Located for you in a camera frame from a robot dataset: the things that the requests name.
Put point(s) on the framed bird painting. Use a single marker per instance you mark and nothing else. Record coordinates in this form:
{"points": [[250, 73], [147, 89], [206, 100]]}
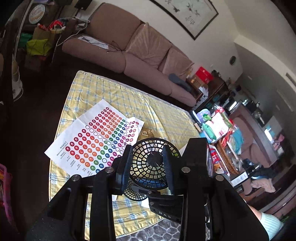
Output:
{"points": [[193, 16]]}

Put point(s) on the brown sofa cushion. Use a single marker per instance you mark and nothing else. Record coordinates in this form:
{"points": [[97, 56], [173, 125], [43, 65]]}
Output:
{"points": [[177, 63], [148, 45]]}

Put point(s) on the black round mesh fan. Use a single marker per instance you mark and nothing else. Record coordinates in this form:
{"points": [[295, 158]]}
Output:
{"points": [[147, 172]]}

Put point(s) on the yellow plaid table mat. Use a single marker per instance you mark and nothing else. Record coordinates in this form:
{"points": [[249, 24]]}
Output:
{"points": [[160, 118]]}

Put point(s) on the colourful sticker sheet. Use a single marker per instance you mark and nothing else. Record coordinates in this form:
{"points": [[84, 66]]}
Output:
{"points": [[92, 142]]}

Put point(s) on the red box on shelf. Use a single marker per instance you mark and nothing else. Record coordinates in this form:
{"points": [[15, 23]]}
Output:
{"points": [[204, 75]]}

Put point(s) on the brown fabric sofa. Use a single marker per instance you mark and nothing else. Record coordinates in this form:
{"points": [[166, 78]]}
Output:
{"points": [[103, 43]]}

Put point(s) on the right brown sofa cushion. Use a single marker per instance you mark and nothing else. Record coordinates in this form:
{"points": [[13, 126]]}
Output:
{"points": [[177, 63]]}

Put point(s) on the dark grey pillow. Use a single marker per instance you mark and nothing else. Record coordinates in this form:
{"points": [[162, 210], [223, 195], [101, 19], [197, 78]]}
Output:
{"points": [[178, 81]]}

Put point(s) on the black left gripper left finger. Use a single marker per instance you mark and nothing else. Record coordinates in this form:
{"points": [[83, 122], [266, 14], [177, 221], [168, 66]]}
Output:
{"points": [[122, 166]]}

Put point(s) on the left brown sofa cushion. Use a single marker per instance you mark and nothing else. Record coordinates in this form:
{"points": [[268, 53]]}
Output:
{"points": [[148, 45]]}

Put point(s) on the wicker basket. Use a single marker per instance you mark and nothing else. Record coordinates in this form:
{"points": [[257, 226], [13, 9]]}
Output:
{"points": [[227, 161]]}

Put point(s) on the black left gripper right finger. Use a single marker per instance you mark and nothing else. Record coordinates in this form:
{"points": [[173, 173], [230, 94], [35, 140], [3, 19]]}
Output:
{"points": [[168, 160]]}

